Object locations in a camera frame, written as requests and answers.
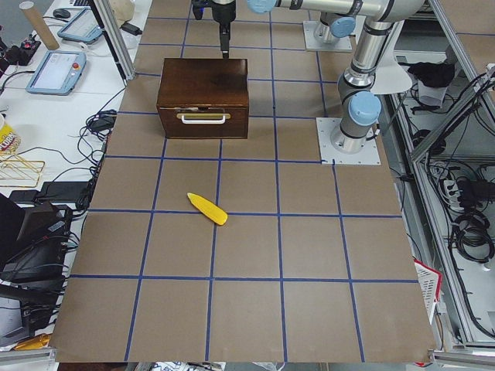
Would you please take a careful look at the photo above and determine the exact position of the wooden drawer with white handle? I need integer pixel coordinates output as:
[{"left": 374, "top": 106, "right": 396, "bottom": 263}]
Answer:
[{"left": 158, "top": 107, "right": 248, "bottom": 139}]

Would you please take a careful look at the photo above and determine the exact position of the yellow corn cob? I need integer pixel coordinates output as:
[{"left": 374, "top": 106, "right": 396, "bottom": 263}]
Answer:
[{"left": 187, "top": 192, "right": 228, "bottom": 226}]

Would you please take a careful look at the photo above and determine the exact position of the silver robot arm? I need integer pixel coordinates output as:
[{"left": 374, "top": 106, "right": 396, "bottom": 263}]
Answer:
[
  {"left": 330, "top": 1, "right": 423, "bottom": 154},
  {"left": 200, "top": 0, "right": 388, "bottom": 59}
]

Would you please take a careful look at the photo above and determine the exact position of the dark wooden drawer cabinet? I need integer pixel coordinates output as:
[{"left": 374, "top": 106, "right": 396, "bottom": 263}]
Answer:
[{"left": 156, "top": 58, "right": 249, "bottom": 116}]

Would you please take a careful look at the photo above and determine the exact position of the far teach pendant tablet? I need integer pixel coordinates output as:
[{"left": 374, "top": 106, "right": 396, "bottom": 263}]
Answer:
[{"left": 57, "top": 7, "right": 102, "bottom": 44}]

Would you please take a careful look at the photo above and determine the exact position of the teach pendant tablet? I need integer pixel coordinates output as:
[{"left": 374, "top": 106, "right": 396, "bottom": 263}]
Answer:
[
  {"left": 57, "top": 7, "right": 102, "bottom": 44},
  {"left": 26, "top": 51, "right": 87, "bottom": 96}
]

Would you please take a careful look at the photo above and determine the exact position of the black power adapter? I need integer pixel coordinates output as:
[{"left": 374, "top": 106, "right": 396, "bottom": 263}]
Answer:
[{"left": 88, "top": 116, "right": 116, "bottom": 132}]

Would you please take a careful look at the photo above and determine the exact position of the black computer mouse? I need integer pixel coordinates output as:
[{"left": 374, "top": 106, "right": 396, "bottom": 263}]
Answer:
[{"left": 53, "top": 9, "right": 71, "bottom": 20}]

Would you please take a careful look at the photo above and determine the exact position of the near teach pendant tablet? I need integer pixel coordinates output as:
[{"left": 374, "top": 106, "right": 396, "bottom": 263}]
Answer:
[{"left": 26, "top": 51, "right": 87, "bottom": 96}]

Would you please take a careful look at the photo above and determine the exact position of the cardboard tube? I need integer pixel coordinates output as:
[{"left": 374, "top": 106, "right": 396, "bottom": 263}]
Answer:
[{"left": 19, "top": 1, "right": 60, "bottom": 50}]

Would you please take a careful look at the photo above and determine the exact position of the red white plastic basket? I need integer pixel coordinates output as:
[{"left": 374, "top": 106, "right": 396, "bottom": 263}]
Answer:
[{"left": 414, "top": 259, "right": 442, "bottom": 323}]

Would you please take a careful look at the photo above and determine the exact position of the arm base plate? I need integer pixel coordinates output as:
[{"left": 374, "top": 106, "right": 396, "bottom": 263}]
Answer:
[
  {"left": 302, "top": 19, "right": 356, "bottom": 53},
  {"left": 316, "top": 117, "right": 381, "bottom": 165}
]

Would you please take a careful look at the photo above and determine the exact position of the gold wire rack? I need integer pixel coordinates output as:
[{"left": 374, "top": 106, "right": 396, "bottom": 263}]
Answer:
[{"left": 0, "top": 152, "right": 46, "bottom": 188}]

